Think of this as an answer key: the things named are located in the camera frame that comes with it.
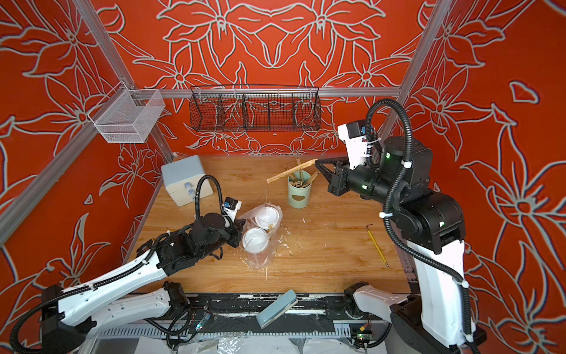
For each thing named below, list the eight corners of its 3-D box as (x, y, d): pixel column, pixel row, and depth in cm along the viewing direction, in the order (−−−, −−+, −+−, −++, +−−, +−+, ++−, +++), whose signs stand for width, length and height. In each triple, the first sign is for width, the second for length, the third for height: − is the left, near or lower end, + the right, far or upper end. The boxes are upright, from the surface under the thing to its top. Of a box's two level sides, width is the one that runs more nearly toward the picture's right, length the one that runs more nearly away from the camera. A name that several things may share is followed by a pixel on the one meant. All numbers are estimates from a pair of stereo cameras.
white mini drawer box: (179, 210, 100) (164, 190, 88) (174, 187, 109) (160, 166, 97) (213, 197, 105) (204, 176, 93) (206, 176, 114) (197, 154, 101)
